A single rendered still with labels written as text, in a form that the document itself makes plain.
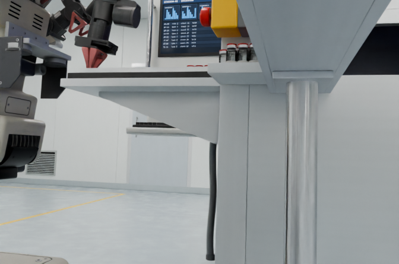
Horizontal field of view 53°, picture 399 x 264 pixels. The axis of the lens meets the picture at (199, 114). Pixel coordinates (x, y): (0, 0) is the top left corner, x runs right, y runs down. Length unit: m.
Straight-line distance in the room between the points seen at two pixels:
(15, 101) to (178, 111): 0.66
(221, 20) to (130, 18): 0.35
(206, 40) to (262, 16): 1.60
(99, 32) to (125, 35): 6.17
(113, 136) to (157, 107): 6.08
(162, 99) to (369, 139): 0.49
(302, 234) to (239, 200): 0.25
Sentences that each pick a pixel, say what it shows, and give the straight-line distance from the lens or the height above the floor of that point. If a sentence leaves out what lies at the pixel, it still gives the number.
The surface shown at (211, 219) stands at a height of 0.38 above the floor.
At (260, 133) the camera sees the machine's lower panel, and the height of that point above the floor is 0.76.
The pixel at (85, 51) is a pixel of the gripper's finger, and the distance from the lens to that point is 1.12.
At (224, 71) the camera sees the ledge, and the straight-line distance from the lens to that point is 0.75.
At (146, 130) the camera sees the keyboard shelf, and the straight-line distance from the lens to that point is 1.76.
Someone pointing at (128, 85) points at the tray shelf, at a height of 0.86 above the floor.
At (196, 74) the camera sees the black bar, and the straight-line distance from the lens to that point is 0.94.
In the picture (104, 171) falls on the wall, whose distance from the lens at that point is 7.15.
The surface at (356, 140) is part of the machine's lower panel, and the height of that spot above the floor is 0.75.
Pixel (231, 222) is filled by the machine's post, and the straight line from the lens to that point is 0.88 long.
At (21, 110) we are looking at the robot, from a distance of 1.51.
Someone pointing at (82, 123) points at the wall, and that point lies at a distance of 7.37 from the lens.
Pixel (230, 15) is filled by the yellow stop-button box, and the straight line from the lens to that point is 0.82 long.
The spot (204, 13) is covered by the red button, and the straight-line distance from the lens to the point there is 0.85.
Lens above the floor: 0.72
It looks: 5 degrees up
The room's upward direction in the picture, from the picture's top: 2 degrees clockwise
